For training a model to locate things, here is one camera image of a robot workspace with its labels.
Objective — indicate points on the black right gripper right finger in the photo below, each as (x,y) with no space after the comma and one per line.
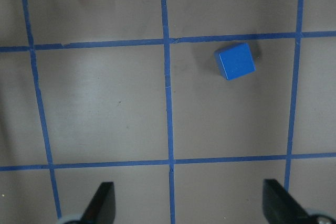
(279,206)

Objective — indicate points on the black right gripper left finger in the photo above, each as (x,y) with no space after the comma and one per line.
(101,208)

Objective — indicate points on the blue wooden block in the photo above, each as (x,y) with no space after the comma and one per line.
(235,61)

